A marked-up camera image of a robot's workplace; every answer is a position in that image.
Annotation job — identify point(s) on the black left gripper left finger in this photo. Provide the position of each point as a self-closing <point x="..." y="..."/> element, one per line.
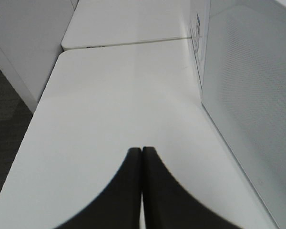
<point x="118" y="206"/>

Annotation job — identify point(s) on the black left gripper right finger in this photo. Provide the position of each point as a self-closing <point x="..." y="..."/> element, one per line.
<point x="167" y="205"/>

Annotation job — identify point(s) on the white microwave oven body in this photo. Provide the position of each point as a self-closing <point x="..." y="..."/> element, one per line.
<point x="199" y="23"/>

